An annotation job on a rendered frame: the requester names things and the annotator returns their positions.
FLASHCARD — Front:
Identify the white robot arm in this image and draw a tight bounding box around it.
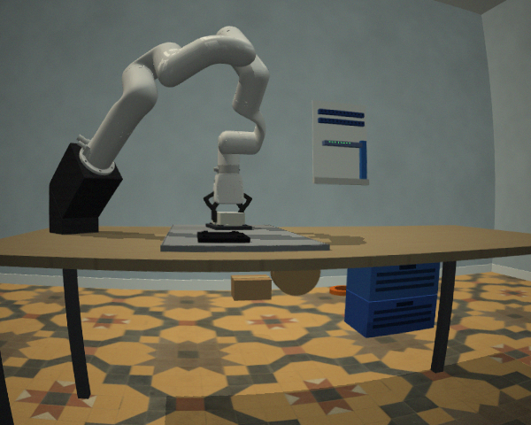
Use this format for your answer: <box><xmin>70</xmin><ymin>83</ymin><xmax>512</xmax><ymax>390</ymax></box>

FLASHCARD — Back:
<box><xmin>76</xmin><ymin>27</ymin><xmax>270</xmax><ymax>175</ymax></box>

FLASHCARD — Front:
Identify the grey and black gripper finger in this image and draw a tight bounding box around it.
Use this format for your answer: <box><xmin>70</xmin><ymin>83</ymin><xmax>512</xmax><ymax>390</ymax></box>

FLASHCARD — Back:
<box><xmin>237</xmin><ymin>193</ymin><xmax>252</xmax><ymax>213</ymax></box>
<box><xmin>204</xmin><ymin>191</ymin><xmax>219</xmax><ymax>222</ymax></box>

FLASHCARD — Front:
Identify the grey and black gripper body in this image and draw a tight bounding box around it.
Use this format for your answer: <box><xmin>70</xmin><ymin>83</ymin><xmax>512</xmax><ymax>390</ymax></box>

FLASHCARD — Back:
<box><xmin>212</xmin><ymin>173</ymin><xmax>244</xmax><ymax>205</ymax></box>

